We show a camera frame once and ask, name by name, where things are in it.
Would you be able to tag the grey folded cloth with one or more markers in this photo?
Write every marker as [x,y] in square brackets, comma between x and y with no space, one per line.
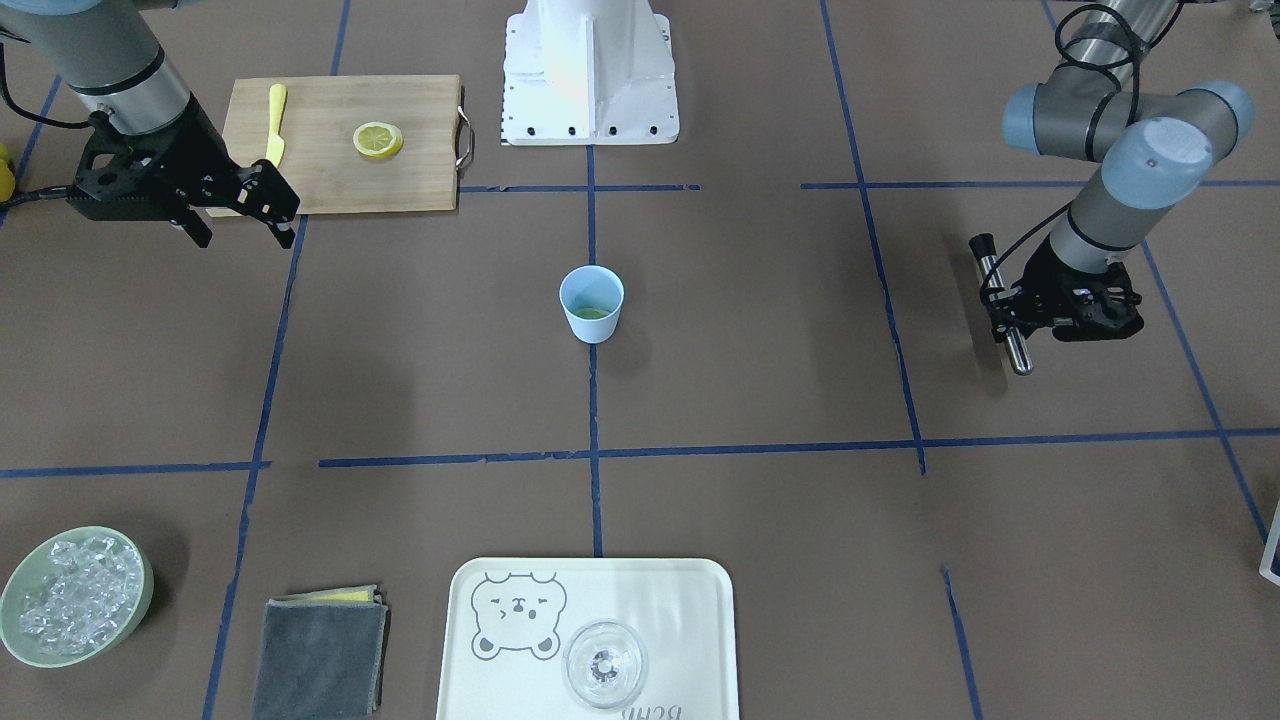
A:
[321,654]

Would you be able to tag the bamboo cutting board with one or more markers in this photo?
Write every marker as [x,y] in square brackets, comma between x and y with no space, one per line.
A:
[321,162]

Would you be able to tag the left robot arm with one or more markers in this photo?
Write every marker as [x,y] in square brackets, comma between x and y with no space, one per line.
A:
[1150,151]

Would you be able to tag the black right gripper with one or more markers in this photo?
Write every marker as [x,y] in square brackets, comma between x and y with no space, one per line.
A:
[203,158]

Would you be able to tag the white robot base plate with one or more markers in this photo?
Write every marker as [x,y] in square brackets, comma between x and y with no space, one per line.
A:
[589,73]

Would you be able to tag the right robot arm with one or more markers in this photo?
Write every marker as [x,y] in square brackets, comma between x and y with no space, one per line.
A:
[109,58]

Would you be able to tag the yellow plastic knife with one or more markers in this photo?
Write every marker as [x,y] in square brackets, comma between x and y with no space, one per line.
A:
[275,143]

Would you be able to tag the yellow lemon slice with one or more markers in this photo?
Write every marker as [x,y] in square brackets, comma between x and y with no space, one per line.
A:
[377,139]

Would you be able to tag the steel muddler black tip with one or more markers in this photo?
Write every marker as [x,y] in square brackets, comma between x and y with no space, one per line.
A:
[994,295]

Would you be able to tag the cream bear serving tray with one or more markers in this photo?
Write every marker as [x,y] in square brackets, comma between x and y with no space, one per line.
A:
[510,621]

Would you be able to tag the light blue plastic cup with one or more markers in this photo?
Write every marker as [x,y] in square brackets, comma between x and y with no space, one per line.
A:
[594,286]

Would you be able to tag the clear wine glass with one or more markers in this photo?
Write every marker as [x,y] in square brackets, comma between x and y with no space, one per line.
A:
[605,666]

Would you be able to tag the green bowl of ice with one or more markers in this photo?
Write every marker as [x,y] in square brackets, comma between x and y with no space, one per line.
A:
[76,596]

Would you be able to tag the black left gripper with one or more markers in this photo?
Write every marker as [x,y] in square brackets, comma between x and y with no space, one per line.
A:
[1052,268]

